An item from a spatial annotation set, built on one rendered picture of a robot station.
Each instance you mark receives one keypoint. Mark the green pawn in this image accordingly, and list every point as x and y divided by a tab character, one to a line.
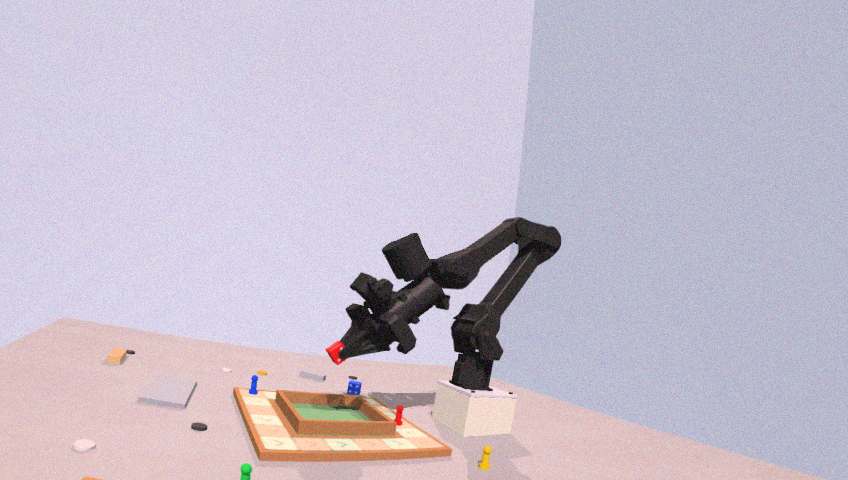
246	470

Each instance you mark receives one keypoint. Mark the yellow game pawn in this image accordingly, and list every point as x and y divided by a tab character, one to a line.
484	465

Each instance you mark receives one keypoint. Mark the small orange block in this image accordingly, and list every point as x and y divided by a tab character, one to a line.
116	356

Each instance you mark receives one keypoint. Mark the red die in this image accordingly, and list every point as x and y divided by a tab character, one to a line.
333	351

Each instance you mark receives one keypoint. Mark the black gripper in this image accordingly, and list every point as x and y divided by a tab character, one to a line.
372	333

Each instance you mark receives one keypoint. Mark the red pawn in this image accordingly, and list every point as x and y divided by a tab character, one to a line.
398	415

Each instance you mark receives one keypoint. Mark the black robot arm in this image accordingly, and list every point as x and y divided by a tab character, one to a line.
477	325

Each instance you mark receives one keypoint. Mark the blue die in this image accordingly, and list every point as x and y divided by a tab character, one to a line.
354	387

